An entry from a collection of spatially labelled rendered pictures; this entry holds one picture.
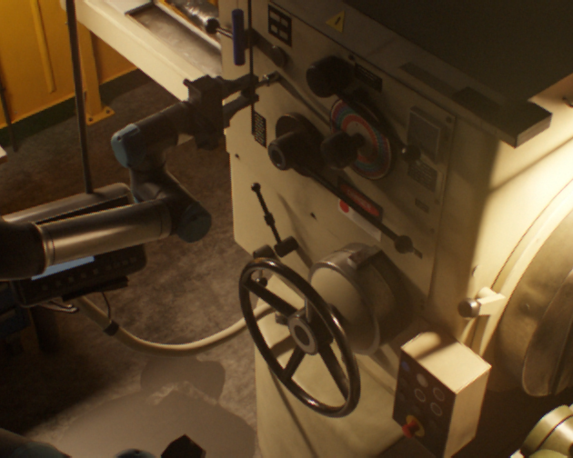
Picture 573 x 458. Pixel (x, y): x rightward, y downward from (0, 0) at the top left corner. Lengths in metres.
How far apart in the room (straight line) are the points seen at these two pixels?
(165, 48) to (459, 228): 1.48
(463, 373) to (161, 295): 2.15
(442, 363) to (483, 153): 0.47
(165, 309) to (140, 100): 1.41
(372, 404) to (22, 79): 2.45
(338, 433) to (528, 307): 0.95
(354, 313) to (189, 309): 1.90
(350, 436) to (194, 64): 1.18
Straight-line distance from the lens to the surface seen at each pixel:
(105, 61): 4.77
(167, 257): 4.06
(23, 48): 4.50
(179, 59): 3.00
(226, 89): 1.96
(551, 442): 1.98
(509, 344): 2.07
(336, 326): 1.86
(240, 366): 3.65
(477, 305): 1.86
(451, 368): 1.95
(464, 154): 1.72
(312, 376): 2.86
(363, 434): 2.75
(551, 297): 1.97
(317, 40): 1.90
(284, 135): 2.05
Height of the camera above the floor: 2.86
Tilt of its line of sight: 44 degrees down
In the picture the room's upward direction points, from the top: straight up
